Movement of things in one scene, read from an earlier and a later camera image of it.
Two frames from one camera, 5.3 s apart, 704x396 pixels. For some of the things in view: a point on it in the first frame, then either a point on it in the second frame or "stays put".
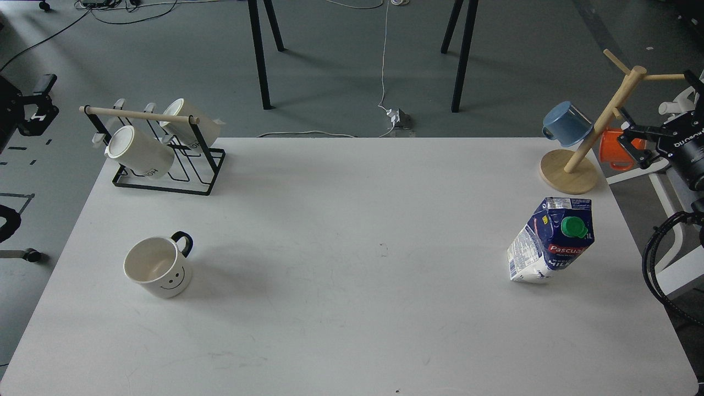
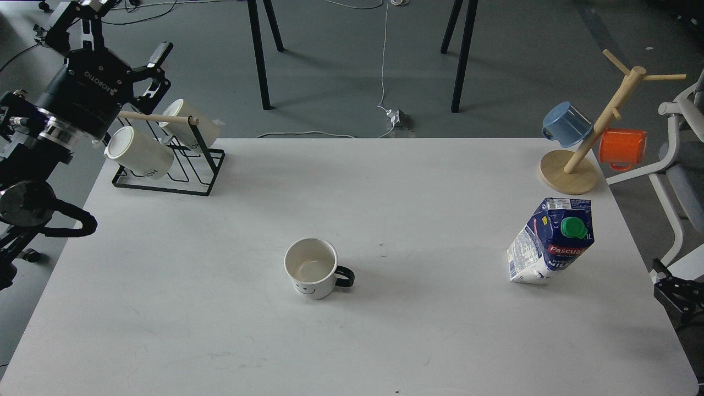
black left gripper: (12, 111) -> (85, 93)
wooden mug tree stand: (573, 172) stays put
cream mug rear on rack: (208, 127) stays put
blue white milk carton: (559, 235) stays put
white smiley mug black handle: (159, 264) -> (311, 266)
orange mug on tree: (611, 150) stays put
